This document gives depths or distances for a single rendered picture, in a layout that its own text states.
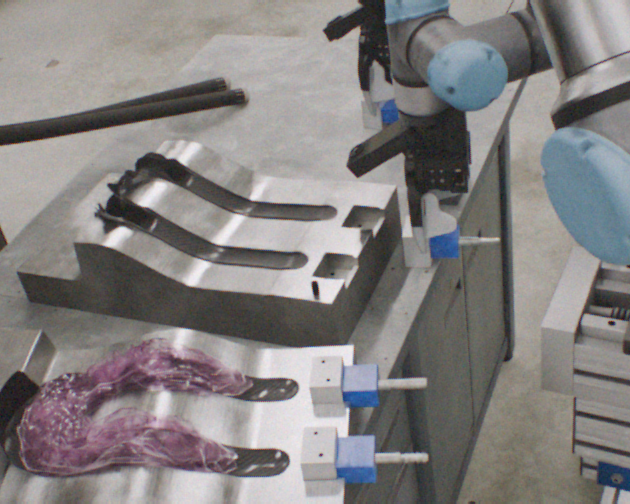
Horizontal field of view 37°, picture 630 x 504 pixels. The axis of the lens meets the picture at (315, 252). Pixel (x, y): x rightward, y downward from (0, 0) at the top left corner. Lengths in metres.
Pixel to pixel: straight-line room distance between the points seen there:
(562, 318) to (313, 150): 0.78
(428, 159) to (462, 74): 0.22
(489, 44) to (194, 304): 0.52
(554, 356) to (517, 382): 1.31
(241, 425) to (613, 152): 0.55
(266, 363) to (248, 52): 1.00
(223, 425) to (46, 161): 2.54
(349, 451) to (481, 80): 0.42
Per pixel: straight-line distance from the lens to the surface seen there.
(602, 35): 0.75
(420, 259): 1.33
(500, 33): 1.08
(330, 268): 1.26
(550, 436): 2.17
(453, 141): 1.22
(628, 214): 0.71
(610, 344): 0.96
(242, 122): 1.76
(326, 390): 1.07
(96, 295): 1.36
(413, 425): 1.56
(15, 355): 1.20
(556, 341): 0.96
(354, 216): 1.33
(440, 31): 1.08
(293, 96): 1.81
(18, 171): 3.53
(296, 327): 1.21
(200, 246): 1.31
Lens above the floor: 1.64
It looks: 37 degrees down
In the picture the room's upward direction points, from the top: 11 degrees counter-clockwise
